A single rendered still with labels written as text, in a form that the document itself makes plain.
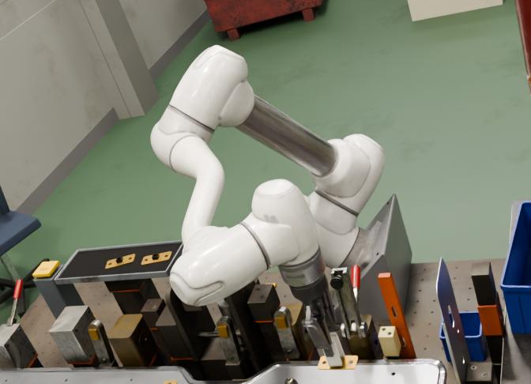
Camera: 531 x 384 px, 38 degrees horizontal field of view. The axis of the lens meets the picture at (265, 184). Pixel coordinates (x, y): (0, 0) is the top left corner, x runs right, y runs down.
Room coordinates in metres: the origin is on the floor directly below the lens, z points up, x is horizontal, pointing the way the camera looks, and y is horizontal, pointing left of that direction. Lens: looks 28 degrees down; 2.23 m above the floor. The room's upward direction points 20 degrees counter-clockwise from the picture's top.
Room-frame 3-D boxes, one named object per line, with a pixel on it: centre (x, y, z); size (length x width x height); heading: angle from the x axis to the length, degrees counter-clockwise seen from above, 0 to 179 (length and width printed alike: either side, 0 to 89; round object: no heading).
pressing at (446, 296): (1.13, -0.24, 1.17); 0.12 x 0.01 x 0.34; 153
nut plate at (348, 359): (1.27, -0.01, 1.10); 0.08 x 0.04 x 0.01; 63
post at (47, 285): (2.00, 0.68, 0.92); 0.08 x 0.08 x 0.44; 63
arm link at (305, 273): (1.27, -0.01, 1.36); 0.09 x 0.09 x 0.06
